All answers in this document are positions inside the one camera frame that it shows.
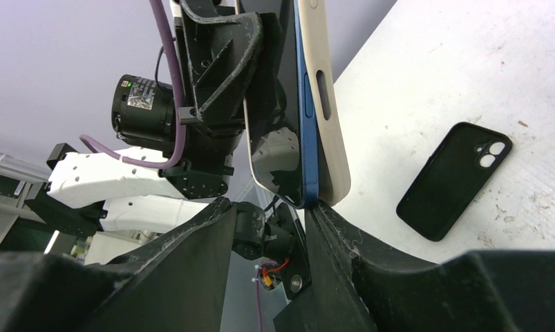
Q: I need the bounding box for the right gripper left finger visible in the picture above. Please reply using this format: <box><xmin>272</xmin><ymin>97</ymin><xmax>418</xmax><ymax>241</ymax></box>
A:
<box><xmin>0</xmin><ymin>198</ymin><xmax>236</xmax><ymax>331</ymax></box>

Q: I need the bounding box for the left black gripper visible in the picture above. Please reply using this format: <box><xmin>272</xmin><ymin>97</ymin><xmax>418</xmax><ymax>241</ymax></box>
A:
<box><xmin>172</xmin><ymin>1</ymin><xmax>264</xmax><ymax>136</ymax></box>

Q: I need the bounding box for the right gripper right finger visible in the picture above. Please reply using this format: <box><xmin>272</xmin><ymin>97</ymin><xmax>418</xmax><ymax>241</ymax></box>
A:
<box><xmin>305</xmin><ymin>202</ymin><xmax>555</xmax><ymax>331</ymax></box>

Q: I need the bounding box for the black phone case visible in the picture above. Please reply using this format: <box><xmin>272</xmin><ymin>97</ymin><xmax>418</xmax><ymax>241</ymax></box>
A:
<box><xmin>395</xmin><ymin>122</ymin><xmax>514</xmax><ymax>241</ymax></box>

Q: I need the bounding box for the phone pink case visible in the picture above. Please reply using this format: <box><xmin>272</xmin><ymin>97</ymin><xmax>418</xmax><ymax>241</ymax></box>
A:
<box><xmin>239</xmin><ymin>1</ymin><xmax>351</xmax><ymax>209</ymax></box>

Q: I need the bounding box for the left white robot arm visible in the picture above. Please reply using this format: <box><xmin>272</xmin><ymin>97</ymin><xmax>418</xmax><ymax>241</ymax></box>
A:
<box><xmin>25</xmin><ymin>1</ymin><xmax>274</xmax><ymax>238</ymax></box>

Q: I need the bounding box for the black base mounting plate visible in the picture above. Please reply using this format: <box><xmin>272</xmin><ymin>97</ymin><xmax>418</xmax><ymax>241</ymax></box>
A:
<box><xmin>258</xmin><ymin>201</ymin><xmax>314</xmax><ymax>332</ymax></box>

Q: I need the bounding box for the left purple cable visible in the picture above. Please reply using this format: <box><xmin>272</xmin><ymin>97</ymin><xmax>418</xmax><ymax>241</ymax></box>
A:
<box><xmin>79</xmin><ymin>0</ymin><xmax>189</xmax><ymax>170</ymax></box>

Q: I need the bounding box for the aluminium table frame rail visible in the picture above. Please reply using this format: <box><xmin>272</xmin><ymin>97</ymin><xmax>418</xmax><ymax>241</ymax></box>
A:
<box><xmin>0</xmin><ymin>152</ymin><xmax>50</xmax><ymax>244</ymax></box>

